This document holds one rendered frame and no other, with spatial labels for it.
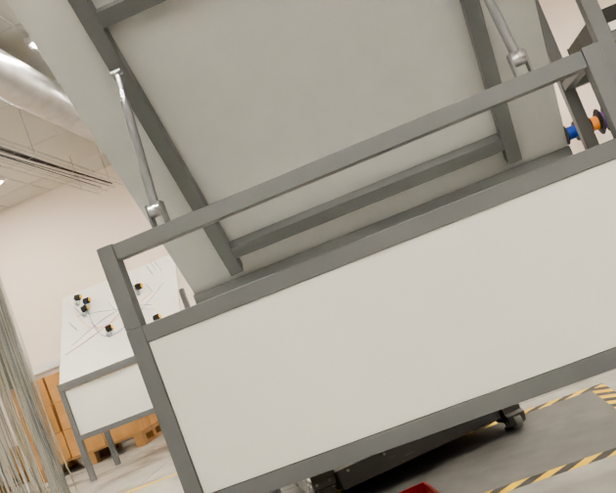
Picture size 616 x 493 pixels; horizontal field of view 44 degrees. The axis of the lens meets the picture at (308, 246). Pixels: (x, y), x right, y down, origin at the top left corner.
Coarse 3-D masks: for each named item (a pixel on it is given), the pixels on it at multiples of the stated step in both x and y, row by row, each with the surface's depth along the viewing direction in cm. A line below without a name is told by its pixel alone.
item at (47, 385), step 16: (48, 384) 804; (80, 384) 800; (48, 400) 803; (48, 416) 801; (64, 416) 801; (64, 432) 800; (112, 432) 796; (128, 432) 794; (144, 432) 798; (160, 432) 848; (32, 448) 802; (64, 448) 799; (96, 448) 796; (64, 464) 841
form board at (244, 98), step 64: (64, 0) 180; (192, 0) 183; (256, 0) 184; (320, 0) 186; (384, 0) 188; (448, 0) 190; (512, 0) 191; (64, 64) 188; (128, 64) 190; (192, 64) 191; (256, 64) 193; (320, 64) 195; (384, 64) 197; (448, 64) 199; (192, 128) 201; (256, 128) 203; (320, 128) 205; (384, 128) 207; (448, 128) 209; (320, 192) 216; (448, 192) 221; (192, 256) 224; (256, 256) 226
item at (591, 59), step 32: (512, 64) 160; (576, 64) 158; (480, 96) 161; (512, 96) 160; (608, 96) 157; (416, 128) 163; (320, 160) 166; (352, 160) 164; (256, 192) 167; (288, 192) 170; (192, 224) 169; (128, 256) 173; (128, 288) 172; (128, 320) 171
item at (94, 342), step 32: (96, 288) 721; (160, 288) 692; (64, 320) 708; (96, 320) 693; (64, 352) 681; (96, 352) 667; (128, 352) 654; (64, 384) 651; (96, 384) 650; (128, 384) 646; (96, 416) 649; (128, 416) 645
